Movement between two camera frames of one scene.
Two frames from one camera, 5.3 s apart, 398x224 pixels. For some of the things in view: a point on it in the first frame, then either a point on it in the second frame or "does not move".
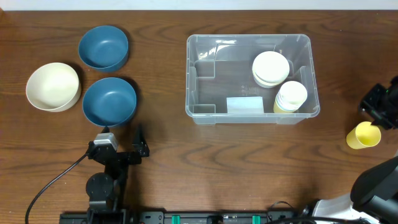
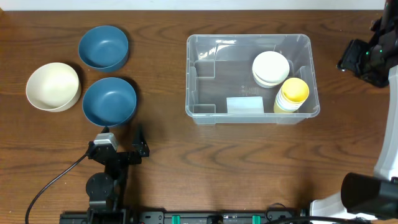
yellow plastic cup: [277, 109] does not move
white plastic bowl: [270, 67] does not move
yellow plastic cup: [363, 135] -> [295, 89]
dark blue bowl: [104, 48] does not move
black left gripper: [121, 156] does not move
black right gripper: [374, 99] -> [355, 56]
